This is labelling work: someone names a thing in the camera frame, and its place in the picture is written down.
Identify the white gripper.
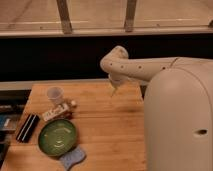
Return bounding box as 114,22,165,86
108,74,126,97

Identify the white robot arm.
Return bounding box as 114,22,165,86
100,46,213,171

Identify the right wooden window post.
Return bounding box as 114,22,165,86
124,0,137,32

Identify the translucent white ceramic cup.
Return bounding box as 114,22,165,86
46,87,64,105

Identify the black rectangular box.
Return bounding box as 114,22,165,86
16,114,40,143

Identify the wooden table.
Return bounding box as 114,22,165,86
1,81,146,171

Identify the blue sponge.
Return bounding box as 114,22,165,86
60,146,86,171

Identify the green bowl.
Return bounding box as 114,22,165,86
38,119,77,157

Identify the left wooden window post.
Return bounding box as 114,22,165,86
56,0,72,34

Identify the wooden window post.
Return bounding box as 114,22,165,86
56,0,72,34
124,0,137,32

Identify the white and brown carton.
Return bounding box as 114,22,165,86
42,103,71,121

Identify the blue object at left edge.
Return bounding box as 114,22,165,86
0,115,13,131

